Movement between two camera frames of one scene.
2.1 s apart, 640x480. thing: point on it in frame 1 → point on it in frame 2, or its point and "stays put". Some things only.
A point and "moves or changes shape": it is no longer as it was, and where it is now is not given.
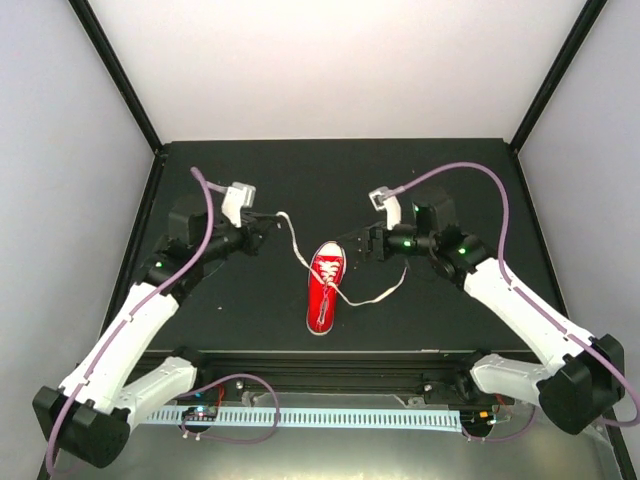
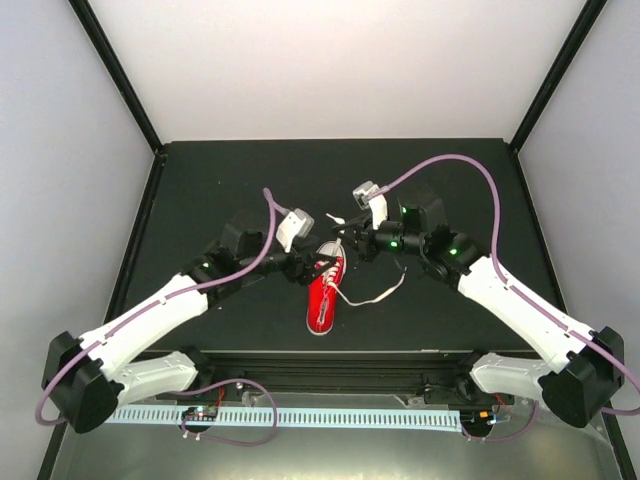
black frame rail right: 554,285 stays put
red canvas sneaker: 325,279 stays put
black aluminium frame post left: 116,71 stays put
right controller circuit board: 477,420 stays put
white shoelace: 324,281 moves or changes shape
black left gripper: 255,238 → 306,275
